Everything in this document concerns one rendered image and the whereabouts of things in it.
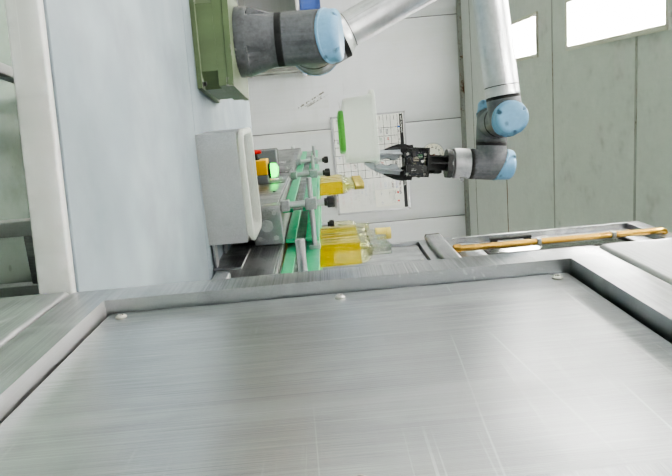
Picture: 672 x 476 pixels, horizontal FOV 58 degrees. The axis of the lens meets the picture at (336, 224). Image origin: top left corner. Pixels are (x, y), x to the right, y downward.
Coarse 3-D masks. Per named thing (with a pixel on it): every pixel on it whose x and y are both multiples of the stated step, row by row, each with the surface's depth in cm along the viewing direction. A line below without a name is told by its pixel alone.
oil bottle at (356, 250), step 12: (336, 240) 153; (348, 240) 152; (360, 240) 151; (324, 252) 149; (336, 252) 149; (348, 252) 149; (360, 252) 150; (372, 252) 151; (324, 264) 150; (336, 264) 150; (348, 264) 150
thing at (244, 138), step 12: (240, 132) 118; (240, 144) 117; (252, 144) 133; (240, 156) 117; (252, 156) 133; (240, 168) 119; (252, 168) 134; (252, 180) 134; (252, 192) 135; (252, 204) 135; (252, 216) 136; (252, 228) 120
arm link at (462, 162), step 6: (456, 150) 146; (462, 150) 147; (468, 150) 147; (456, 156) 145; (462, 156) 145; (468, 156) 145; (456, 162) 145; (462, 162) 145; (468, 162) 145; (456, 168) 145; (462, 168) 145; (468, 168) 145; (456, 174) 147; (462, 174) 146; (468, 174) 146; (462, 180) 149
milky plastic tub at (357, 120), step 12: (360, 96) 140; (372, 96) 139; (348, 108) 140; (360, 108) 140; (372, 108) 139; (348, 120) 140; (360, 120) 140; (372, 120) 140; (348, 132) 140; (360, 132) 140; (372, 132) 140; (348, 144) 141; (360, 144) 140; (372, 144) 140; (348, 156) 141; (360, 156) 141; (372, 156) 141
